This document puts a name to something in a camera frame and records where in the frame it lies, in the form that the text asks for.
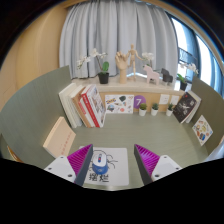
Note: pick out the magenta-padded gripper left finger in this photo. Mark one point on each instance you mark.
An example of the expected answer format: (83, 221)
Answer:
(59, 166)

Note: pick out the colourful sticker sheet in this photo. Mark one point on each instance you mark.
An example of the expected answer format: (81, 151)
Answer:
(202, 130)

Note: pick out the white and blue computer mouse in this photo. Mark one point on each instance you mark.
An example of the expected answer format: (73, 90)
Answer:
(100, 165)

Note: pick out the pink horse figurine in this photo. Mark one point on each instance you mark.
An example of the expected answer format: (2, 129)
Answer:
(151, 74)

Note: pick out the wooden artist mannequin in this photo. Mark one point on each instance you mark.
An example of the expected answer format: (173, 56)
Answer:
(134, 58)

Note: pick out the white wall socket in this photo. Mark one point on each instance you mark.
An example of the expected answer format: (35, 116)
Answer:
(164, 99)
(175, 100)

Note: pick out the white card with stickers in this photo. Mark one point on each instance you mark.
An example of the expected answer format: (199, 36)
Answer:
(118, 104)

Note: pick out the dark horse figurine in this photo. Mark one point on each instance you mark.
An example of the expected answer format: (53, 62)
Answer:
(166, 76)

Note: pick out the dark framed window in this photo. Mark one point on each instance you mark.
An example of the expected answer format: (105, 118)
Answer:
(190, 50)

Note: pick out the small succulent in white pot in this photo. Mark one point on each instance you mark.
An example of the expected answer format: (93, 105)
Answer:
(169, 112)
(154, 111)
(142, 111)

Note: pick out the light wooden ledge shelf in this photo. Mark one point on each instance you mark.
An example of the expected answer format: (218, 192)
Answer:
(113, 87)

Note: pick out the beige flat notebook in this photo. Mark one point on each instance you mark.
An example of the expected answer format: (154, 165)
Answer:
(59, 137)

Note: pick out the wooden hand model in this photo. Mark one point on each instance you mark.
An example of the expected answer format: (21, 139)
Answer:
(122, 65)

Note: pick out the tan cover book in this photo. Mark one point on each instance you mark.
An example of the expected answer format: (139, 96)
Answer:
(80, 106)

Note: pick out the white hardcover book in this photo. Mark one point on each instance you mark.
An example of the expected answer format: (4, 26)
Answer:
(68, 103)

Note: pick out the black cover book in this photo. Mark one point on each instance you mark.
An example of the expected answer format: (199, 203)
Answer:
(184, 106)

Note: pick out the white mouse pad black drawing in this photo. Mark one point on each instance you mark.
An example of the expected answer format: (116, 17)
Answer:
(118, 166)

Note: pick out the red-spined colourful cover book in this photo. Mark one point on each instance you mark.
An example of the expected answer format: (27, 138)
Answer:
(96, 105)

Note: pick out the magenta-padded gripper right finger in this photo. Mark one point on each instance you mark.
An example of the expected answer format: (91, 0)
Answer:
(166, 165)

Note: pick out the light grey curtain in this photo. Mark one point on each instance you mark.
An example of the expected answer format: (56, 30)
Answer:
(116, 26)

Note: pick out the purple round sign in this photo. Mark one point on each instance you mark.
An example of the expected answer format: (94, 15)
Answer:
(139, 100)

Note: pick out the white orchid in black pot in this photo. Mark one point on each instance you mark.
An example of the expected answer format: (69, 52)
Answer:
(183, 86)
(148, 56)
(103, 78)

